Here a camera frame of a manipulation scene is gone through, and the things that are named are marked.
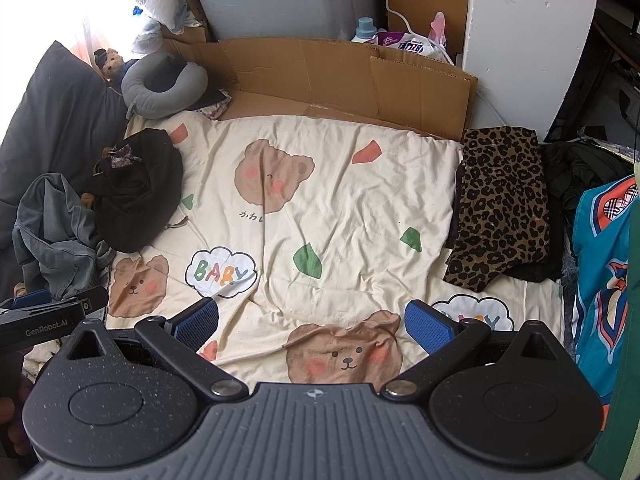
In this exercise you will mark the teddy bear toy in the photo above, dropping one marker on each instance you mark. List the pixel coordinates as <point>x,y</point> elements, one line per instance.
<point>111,62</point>

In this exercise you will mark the white knit cloth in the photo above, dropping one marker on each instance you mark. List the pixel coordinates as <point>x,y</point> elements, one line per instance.
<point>42,360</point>

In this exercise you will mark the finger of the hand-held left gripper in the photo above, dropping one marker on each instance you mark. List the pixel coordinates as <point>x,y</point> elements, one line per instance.
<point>95,302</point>
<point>23,301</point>

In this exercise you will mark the grey neck pillow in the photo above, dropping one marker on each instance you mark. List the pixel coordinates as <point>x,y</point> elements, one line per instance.
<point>137,80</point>

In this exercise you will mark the brown cardboard sheet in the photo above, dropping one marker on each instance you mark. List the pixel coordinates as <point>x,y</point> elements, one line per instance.
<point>325,80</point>

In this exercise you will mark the pink plastic bag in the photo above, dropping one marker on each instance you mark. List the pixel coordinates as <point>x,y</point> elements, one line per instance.
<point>438,27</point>

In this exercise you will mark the small floral cloth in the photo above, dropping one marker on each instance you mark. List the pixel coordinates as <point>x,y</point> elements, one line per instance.
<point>217,109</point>

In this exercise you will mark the bear print cream blanket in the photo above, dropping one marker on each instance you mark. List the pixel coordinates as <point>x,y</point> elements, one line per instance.
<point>325,220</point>

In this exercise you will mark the leopard print garment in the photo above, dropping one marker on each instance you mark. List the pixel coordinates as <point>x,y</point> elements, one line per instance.
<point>500,200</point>

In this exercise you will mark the green cloth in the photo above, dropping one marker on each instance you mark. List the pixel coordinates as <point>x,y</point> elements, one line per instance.
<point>625,410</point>

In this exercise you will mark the blue patterned bag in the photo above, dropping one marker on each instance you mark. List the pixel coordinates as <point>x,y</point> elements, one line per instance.
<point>600,310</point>

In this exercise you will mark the black pants with floral sides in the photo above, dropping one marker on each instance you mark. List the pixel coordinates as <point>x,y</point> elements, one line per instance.
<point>140,200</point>

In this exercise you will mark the black folded garment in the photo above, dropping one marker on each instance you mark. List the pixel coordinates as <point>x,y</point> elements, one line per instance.
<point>575,170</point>

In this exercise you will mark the blue denim garment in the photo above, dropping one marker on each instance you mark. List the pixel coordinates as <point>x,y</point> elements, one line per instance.
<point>50,230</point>

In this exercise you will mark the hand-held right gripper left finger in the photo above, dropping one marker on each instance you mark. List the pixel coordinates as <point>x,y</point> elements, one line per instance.
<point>196,326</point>

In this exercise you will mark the dark grey pillow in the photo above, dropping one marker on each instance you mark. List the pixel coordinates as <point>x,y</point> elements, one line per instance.
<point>55,110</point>

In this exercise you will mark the white purple detergent bag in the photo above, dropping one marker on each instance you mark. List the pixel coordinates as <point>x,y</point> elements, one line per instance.
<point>410,45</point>

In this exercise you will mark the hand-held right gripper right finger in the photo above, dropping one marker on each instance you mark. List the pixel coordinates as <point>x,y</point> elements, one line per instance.
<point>431,329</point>

